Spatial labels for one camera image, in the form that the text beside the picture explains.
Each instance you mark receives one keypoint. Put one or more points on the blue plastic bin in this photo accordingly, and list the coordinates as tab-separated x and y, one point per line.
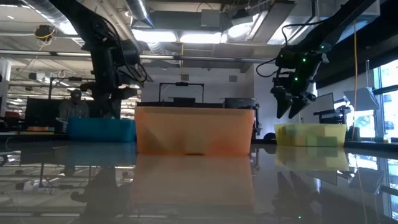
99	130

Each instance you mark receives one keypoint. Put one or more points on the tan wooden wedge block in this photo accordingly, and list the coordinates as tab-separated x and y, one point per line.
149	144

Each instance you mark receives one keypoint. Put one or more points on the silver ventilation duct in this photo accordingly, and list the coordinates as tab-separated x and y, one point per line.
138	11

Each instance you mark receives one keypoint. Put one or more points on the black stand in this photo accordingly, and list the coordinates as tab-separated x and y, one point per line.
256	121

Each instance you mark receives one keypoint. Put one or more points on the ribbed silver duct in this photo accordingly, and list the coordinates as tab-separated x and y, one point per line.
40	6

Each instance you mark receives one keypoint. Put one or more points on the small black monitor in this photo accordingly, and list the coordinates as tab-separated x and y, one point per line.
239	103

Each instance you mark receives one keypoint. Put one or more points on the red object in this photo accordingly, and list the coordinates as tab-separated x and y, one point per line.
12	114

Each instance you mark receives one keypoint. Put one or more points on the white screen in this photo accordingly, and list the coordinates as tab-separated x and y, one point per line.
323	104

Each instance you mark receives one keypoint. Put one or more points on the grey ceiling box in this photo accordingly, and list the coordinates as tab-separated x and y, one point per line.
211	18

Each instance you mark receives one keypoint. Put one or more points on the ceiling light panel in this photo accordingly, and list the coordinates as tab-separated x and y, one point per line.
200	38
154	35

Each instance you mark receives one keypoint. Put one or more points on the orange plastic bin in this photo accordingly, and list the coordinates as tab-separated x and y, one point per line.
192	124

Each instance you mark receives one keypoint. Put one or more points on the black metal gantry frame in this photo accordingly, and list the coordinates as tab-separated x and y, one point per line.
182	84
62	79

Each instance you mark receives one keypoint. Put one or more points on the yellow plastic bin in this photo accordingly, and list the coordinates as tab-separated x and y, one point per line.
311	130

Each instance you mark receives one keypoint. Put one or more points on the horizontal metal pipe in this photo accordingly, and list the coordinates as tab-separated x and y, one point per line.
202	58

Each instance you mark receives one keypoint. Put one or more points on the black desk equipment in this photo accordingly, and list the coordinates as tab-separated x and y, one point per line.
332	118

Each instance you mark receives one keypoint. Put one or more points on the wide black monitor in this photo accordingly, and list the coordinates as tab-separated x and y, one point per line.
40	113

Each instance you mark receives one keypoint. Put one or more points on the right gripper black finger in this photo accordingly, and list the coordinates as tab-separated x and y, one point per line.
300	104
283	101

